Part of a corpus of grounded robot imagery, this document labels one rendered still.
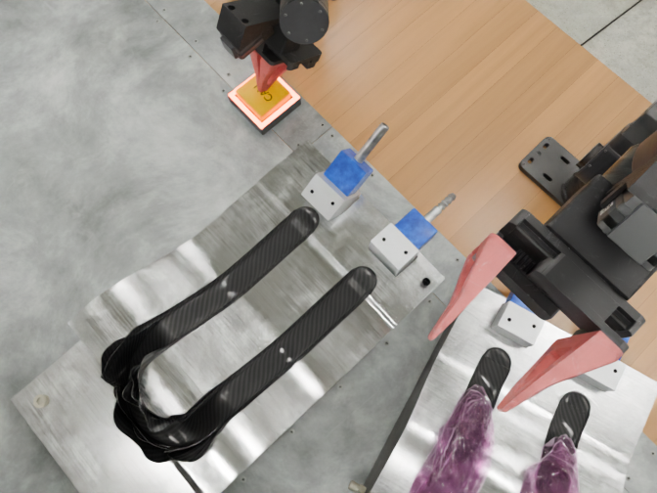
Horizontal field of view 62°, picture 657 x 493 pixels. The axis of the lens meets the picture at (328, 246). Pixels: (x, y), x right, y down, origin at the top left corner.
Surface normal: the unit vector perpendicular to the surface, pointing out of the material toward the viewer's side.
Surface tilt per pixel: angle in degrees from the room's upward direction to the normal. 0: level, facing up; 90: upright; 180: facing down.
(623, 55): 0
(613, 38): 1
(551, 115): 0
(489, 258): 24
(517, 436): 28
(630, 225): 38
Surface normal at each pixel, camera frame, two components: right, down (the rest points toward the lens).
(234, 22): -0.64, 0.43
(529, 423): 0.18, -0.54
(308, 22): 0.02, 0.80
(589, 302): -0.03, -0.23
